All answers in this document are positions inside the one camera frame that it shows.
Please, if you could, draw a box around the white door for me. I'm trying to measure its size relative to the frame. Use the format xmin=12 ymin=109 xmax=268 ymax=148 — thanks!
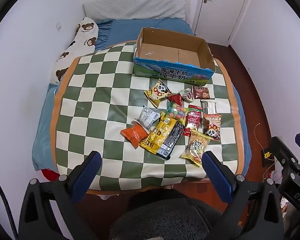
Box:
xmin=192 ymin=0 xmax=254 ymax=47

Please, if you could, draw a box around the large yellow black snack packet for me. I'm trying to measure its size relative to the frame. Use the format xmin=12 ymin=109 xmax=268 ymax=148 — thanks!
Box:
xmin=139 ymin=112 xmax=184 ymax=160

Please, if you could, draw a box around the blue bed sheet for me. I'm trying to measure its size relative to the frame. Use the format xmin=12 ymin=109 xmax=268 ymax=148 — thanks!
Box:
xmin=31 ymin=17 xmax=253 ymax=173

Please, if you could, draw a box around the grey white barcode snack packet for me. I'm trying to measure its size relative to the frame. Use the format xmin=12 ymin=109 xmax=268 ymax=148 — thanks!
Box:
xmin=134 ymin=105 xmax=161 ymax=130

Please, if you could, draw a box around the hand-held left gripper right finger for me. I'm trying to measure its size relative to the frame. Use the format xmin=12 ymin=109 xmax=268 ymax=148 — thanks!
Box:
xmin=202 ymin=151 xmax=284 ymax=240

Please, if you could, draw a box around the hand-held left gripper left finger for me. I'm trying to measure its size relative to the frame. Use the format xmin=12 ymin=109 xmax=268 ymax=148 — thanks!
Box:
xmin=18 ymin=151 xmax=102 ymax=240

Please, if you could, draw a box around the white beige snack packet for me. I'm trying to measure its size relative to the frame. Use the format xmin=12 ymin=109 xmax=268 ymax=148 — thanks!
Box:
xmin=201 ymin=99 xmax=218 ymax=124

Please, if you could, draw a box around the brown snack packet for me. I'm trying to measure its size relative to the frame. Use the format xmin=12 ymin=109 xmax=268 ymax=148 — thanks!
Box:
xmin=191 ymin=85 xmax=211 ymax=100

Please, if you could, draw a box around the black cable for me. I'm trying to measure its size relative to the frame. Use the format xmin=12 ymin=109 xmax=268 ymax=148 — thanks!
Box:
xmin=0 ymin=167 xmax=19 ymax=240

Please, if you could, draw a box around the grey fuzzy stool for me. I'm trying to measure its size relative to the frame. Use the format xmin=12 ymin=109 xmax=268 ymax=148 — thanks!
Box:
xmin=107 ymin=189 xmax=230 ymax=240

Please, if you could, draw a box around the bear print pillow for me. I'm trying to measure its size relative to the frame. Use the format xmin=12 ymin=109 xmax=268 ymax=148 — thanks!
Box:
xmin=50 ymin=17 xmax=99 ymax=84

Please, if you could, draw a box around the small green white snack packet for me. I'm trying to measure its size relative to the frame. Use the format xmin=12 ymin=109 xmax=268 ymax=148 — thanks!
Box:
xmin=179 ymin=87 xmax=193 ymax=102

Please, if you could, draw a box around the red triangular snack packet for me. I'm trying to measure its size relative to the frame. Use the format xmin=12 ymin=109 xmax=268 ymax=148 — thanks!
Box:
xmin=168 ymin=94 xmax=184 ymax=106

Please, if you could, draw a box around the yellow panda snack packet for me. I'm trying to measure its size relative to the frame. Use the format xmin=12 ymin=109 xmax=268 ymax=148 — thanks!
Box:
xmin=144 ymin=79 xmax=174 ymax=108

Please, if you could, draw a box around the green white checkered mat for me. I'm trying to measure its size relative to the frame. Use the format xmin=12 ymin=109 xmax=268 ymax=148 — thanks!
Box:
xmin=50 ymin=41 xmax=252 ymax=195

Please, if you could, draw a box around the clear yellow bun packet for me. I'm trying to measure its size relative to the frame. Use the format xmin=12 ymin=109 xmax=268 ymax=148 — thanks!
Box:
xmin=180 ymin=129 xmax=211 ymax=167

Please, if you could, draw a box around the orange snack packet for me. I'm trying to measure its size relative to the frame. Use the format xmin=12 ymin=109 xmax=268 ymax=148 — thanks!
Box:
xmin=120 ymin=122 xmax=150 ymax=149

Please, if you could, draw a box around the thin yellow wire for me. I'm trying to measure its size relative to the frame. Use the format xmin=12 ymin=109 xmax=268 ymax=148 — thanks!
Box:
xmin=254 ymin=123 xmax=272 ymax=155

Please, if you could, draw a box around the red object under bed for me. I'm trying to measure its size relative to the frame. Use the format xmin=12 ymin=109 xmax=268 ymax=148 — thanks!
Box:
xmin=41 ymin=169 xmax=59 ymax=182

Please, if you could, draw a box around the orange panda seed packet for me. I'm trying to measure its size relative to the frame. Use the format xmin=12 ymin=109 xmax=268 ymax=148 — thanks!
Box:
xmin=202 ymin=114 xmax=222 ymax=140

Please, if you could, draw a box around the white quilted pillow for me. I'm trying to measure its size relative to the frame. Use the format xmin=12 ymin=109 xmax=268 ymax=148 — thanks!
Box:
xmin=82 ymin=0 xmax=190 ymax=23

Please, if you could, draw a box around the colourful candy bag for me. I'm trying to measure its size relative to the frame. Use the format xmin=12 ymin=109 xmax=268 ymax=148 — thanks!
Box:
xmin=165 ymin=102 xmax=190 ymax=125

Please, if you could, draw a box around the cardboard box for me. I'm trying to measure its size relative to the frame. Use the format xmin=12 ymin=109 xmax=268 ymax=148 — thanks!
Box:
xmin=133 ymin=27 xmax=217 ymax=85

